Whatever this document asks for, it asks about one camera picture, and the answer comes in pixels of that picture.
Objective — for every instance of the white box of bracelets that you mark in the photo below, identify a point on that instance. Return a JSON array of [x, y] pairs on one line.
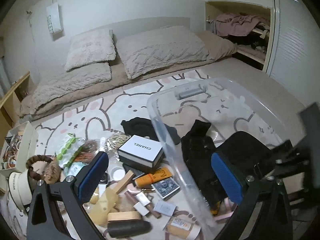
[[19, 145]]

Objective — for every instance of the tan mattress pad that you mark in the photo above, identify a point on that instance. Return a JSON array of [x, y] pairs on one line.
[[218, 48]]

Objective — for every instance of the pile of pink clothes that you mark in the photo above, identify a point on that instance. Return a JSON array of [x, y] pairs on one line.
[[234, 24]]

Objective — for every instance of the white louvred closet door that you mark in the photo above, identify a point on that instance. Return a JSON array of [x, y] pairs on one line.
[[294, 58]]

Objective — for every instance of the blue playing card deck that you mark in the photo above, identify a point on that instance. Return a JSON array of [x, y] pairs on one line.
[[166, 188]]

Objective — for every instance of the black foam roller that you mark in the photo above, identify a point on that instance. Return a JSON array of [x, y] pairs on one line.
[[128, 228]]

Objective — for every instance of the white black Chanel box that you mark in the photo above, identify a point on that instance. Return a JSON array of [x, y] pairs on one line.
[[143, 151]]

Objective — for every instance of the glass ball yellow toy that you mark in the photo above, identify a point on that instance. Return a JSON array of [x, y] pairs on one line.
[[215, 207]]

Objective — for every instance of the white wall pouch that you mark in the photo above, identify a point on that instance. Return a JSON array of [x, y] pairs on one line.
[[53, 18]]

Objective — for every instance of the cardboard tube with twine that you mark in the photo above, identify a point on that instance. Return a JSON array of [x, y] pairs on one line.
[[52, 172]]

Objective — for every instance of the fluffy beige pillow left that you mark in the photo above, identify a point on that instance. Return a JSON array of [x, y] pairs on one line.
[[94, 46]]

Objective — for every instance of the white sun visor cap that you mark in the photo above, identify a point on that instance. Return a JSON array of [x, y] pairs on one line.
[[20, 190]]

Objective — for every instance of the black fabric pouch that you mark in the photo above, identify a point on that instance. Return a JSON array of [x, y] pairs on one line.
[[143, 127]]

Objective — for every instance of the folded beige blanket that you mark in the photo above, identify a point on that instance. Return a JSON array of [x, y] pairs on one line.
[[61, 85]]

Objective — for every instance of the teal wet wipes pack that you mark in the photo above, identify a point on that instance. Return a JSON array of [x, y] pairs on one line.
[[73, 169]]

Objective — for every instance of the cotton swab container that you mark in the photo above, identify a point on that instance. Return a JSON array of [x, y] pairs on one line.
[[182, 228]]

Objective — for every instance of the green dotted snack packet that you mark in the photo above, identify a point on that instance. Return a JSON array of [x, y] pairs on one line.
[[69, 148]]

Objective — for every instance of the wooden low shelf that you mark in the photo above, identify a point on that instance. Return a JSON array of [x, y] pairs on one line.
[[10, 103]]

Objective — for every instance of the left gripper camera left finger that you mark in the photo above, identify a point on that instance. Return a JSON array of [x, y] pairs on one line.
[[45, 220]]

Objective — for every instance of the orange hand cream tube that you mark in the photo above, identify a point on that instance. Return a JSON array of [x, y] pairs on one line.
[[150, 178]]

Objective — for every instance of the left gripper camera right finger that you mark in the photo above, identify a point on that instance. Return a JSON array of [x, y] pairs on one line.
[[274, 220]]

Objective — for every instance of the small wooden block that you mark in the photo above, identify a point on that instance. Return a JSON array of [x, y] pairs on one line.
[[124, 182]]

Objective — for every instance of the yellow translucent plastic bag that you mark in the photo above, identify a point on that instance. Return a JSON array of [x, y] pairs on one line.
[[100, 210]]

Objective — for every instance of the white round jar lid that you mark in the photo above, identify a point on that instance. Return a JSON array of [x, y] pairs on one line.
[[117, 173]]

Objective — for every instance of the fluffy beige pillow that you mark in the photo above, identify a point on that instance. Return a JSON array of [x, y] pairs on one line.
[[94, 46], [160, 48]]

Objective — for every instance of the fluffy beige pillow right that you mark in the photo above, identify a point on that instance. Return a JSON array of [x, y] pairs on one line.
[[160, 48]]

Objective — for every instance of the small white perfume card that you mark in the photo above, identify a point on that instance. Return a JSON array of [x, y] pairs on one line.
[[165, 208]]

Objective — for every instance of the bag of gold clips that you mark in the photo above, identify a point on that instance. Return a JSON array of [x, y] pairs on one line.
[[114, 142]]

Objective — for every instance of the brown braided headband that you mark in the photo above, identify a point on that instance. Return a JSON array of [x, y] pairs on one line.
[[33, 163]]

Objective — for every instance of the black knit glove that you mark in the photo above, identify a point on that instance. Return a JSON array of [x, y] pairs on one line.
[[197, 150]]

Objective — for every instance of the clear plastic storage bin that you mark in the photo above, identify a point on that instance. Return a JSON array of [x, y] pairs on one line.
[[228, 107]]

